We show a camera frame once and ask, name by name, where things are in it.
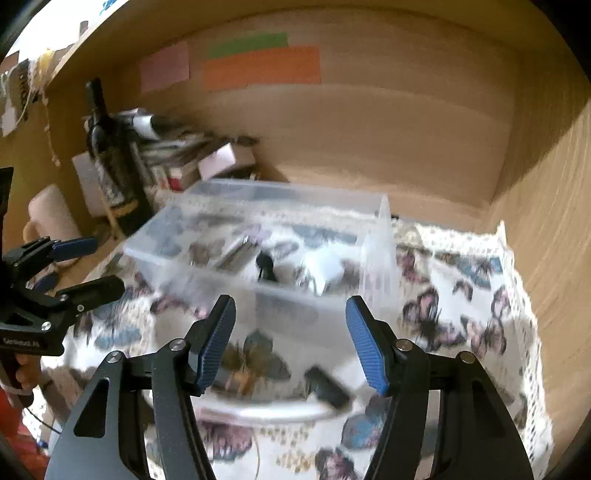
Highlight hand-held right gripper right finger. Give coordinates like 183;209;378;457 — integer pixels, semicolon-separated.
345;295;536;480

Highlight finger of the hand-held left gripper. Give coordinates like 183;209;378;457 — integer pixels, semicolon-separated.
25;275;126;320
2;236;99;280

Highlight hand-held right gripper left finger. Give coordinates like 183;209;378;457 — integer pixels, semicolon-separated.
44;294;237;480

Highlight small black rectangular block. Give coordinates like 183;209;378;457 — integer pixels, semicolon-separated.
305;366;352;409

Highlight clear plastic storage bin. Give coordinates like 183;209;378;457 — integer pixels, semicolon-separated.
124;179;399;337

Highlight person's left hand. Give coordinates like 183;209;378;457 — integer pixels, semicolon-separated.
0;352;43;409

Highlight pink mug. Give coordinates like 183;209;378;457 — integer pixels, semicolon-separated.
23;184;83;271

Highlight white flat box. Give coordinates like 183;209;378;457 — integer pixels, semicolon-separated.
71;152;114;219

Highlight white power adapter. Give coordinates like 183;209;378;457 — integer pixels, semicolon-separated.
300;251;346;296

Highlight butterfly print cloth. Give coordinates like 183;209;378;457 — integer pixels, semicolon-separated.
41;215;555;480

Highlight red cloth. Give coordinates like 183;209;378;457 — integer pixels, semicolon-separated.
0;385;49;457

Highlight black round knob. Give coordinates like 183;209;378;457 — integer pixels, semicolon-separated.
255;251;279;283

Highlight dark glass bottle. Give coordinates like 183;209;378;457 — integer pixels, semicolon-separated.
84;78;155;224

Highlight silver metal clip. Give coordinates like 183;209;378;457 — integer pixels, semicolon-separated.
215;233;262;273

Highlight stack of books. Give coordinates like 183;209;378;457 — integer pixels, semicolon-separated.
134;131;259;192

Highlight dark bottle with white label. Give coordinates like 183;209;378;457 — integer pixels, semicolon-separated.
115;108;185;140

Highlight small white cardboard box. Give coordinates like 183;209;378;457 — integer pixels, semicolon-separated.
198;142;257;182

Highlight pink sticky note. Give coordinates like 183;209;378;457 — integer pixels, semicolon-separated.
140;41;191;93

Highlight orange sticky note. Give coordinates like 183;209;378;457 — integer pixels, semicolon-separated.
203;45;322;91

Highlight green sticky note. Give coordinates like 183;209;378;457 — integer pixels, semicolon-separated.
206;32;289;60

